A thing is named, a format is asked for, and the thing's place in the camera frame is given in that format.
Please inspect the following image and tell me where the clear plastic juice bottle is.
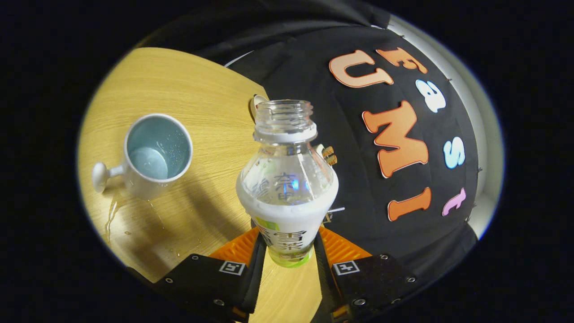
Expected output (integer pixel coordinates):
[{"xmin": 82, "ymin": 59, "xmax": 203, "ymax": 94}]
[{"xmin": 236, "ymin": 100, "xmax": 339, "ymax": 269}]

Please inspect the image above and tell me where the wooden table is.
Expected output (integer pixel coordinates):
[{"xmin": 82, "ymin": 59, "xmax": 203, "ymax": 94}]
[{"xmin": 77, "ymin": 47, "xmax": 323, "ymax": 323}]

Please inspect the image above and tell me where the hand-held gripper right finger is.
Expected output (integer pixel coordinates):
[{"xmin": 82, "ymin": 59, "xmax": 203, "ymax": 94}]
[{"xmin": 314, "ymin": 227, "xmax": 420, "ymax": 321}]

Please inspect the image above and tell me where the white cup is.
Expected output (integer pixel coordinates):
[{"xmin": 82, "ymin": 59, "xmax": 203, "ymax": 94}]
[{"xmin": 92, "ymin": 113, "xmax": 194, "ymax": 201}]

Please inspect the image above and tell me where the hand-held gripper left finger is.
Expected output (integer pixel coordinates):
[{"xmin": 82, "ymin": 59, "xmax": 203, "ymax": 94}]
[{"xmin": 155, "ymin": 227, "xmax": 267, "ymax": 323}]

